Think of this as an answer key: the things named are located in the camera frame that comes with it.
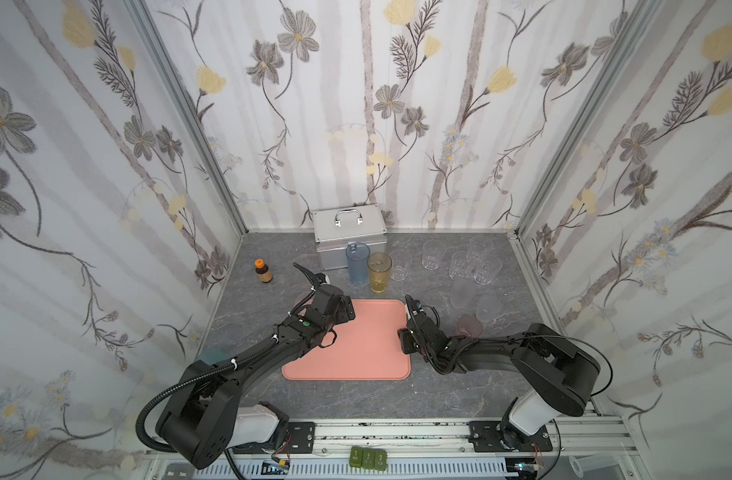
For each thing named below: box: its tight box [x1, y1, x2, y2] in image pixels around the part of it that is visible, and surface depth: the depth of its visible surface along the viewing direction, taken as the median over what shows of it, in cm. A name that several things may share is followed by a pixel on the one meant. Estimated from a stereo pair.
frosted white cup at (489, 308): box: [475, 294, 504, 323], surface depth 97 cm
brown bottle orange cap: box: [254, 258, 273, 283], surface depth 103 cm
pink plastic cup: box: [458, 313, 482, 339], surface depth 97 cm
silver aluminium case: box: [311, 204, 387, 271], surface depth 103 cm
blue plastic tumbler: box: [345, 242, 371, 285], surface depth 103 cm
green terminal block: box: [349, 446, 388, 471], surface depth 71 cm
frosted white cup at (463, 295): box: [450, 281, 478, 310], surface depth 100 cm
